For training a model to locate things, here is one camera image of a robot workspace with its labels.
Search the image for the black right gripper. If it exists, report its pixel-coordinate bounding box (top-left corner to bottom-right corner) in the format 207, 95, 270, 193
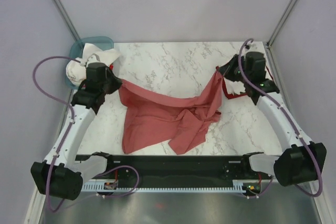
217, 54, 251, 84

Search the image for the salmon pink t-shirt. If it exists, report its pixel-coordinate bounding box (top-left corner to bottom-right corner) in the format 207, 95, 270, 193
119, 71, 223, 155

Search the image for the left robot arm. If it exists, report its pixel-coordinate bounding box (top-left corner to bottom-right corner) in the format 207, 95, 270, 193
30, 62, 122, 200

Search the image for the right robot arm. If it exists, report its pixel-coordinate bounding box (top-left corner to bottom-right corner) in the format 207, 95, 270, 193
217, 51, 327, 186

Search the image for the crumpled white t-shirt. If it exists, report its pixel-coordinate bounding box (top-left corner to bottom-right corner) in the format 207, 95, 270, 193
66, 43, 122, 87

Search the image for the folded white printed t-shirt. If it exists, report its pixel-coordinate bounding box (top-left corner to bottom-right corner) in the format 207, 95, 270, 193
225, 79, 246, 95

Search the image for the teal plastic basket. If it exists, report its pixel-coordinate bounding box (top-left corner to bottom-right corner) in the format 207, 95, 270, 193
66, 36, 114, 90

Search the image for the folded red t-shirt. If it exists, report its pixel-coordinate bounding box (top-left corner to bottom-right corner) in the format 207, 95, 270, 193
219, 66, 280, 104

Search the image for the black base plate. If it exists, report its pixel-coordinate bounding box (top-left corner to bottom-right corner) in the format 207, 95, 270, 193
76, 153, 271, 192

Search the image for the right aluminium frame post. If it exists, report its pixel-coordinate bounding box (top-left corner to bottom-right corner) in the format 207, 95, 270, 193
266, 0, 298, 48

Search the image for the aluminium frame post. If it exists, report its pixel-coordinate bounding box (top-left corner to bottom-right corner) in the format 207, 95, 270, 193
52, 0, 80, 41
266, 0, 298, 48

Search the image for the left aluminium frame post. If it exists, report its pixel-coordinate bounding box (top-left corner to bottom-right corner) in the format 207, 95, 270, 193
52, 0, 80, 41

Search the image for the white slotted cable duct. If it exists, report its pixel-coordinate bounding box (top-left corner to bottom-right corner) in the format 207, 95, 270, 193
81, 180, 260, 193

